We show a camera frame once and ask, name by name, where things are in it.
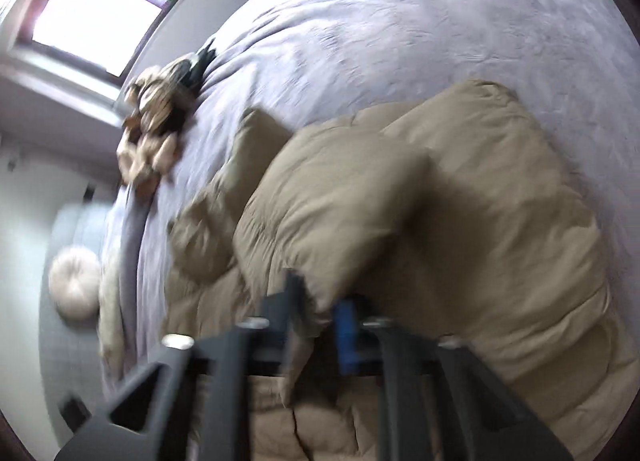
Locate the window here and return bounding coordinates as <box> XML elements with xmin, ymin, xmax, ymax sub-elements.
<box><xmin>0</xmin><ymin>0</ymin><xmax>226</xmax><ymax>92</ymax></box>

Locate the black garment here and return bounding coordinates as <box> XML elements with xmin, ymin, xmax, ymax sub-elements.
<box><xmin>170</xmin><ymin>37</ymin><xmax>219</xmax><ymax>92</ymax></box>

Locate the cream quilted blanket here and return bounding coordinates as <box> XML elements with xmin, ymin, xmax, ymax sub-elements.
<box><xmin>97</xmin><ymin>261</ymin><xmax>126</xmax><ymax>374</ymax></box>

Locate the round white cushion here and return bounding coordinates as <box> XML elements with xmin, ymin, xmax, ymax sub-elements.
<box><xmin>48</xmin><ymin>245</ymin><xmax>102</xmax><ymax>324</ymax></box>

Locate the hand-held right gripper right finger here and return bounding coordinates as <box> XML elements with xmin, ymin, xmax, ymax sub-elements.
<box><xmin>334</xmin><ymin>297</ymin><xmax>572</xmax><ymax>461</ymax></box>

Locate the tan puffer jacket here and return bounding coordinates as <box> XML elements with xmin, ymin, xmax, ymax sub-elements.
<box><xmin>162</xmin><ymin>78</ymin><xmax>640</xmax><ymax>461</ymax></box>

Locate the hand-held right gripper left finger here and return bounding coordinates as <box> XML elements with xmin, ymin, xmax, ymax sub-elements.
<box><xmin>55</xmin><ymin>272</ymin><xmax>307</xmax><ymax>461</ymax></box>

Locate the beige striped garment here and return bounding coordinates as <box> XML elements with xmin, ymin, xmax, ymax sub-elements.
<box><xmin>116</xmin><ymin>57</ymin><xmax>198</xmax><ymax>197</ymax></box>

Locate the white quilted pillow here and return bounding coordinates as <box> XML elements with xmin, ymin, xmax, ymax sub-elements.
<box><xmin>37</xmin><ymin>204</ymin><xmax>118</xmax><ymax>442</ymax></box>

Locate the purple embossed blanket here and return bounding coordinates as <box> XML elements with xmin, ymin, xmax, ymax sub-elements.
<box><xmin>100</xmin><ymin>0</ymin><xmax>640</xmax><ymax>382</ymax></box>

